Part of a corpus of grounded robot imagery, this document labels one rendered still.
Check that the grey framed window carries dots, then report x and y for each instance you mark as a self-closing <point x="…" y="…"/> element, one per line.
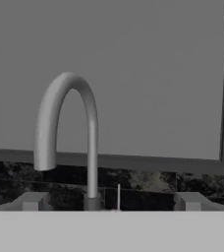
<point x="143" y="82"/>

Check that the grey curved sink faucet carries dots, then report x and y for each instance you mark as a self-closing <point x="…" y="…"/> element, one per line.
<point x="91" y="138"/>

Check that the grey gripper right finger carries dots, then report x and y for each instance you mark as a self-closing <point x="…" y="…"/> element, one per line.
<point x="192" y="201"/>

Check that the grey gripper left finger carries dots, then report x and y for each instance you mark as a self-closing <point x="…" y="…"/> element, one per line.
<point x="32" y="201"/>

